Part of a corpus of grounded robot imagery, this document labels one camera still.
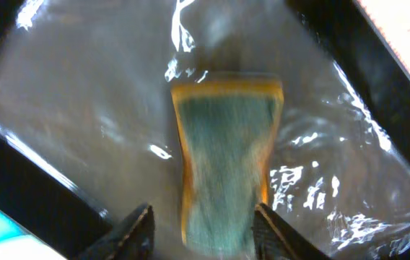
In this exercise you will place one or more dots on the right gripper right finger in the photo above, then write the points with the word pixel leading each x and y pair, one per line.
pixel 276 239

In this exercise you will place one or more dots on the green yellow sponge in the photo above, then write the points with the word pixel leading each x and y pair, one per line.
pixel 227 130

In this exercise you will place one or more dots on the teal plastic tray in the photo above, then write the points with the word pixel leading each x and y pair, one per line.
pixel 16 243

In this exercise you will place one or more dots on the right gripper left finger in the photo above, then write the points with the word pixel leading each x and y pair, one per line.
pixel 131 239

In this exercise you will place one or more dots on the black water tray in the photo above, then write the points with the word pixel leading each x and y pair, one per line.
pixel 86 86

